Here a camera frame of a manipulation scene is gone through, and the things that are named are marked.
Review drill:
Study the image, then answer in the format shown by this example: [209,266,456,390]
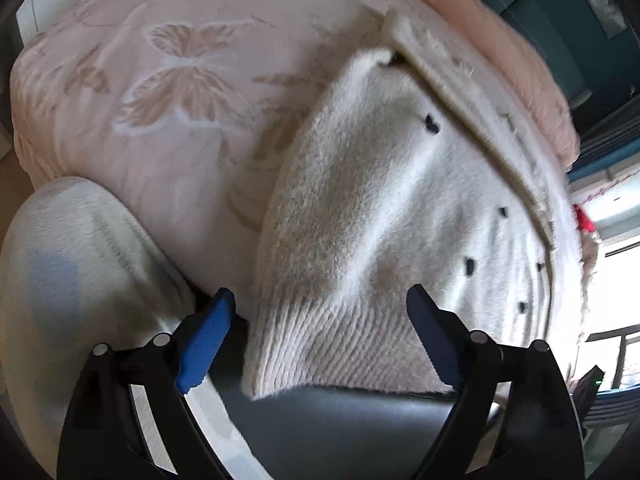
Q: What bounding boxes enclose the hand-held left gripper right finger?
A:
[405,284,587,480]

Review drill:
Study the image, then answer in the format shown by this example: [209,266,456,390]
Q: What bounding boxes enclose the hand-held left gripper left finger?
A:
[56,287,236,480]

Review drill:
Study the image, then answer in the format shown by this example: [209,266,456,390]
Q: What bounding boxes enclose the white fuzzy sweater black hearts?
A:
[242,10,590,402]

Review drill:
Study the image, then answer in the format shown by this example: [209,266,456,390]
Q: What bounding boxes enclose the window railing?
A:
[575,324,640,393]

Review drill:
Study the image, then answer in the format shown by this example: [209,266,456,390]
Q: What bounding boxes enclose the red and white plush toy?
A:
[571,204,602,343]

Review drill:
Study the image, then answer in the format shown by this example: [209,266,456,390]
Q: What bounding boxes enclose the pink butterfly blanket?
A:
[10,0,501,322]

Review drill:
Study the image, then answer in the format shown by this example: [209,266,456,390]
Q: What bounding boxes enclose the blue cabinet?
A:
[467,0,640,111]

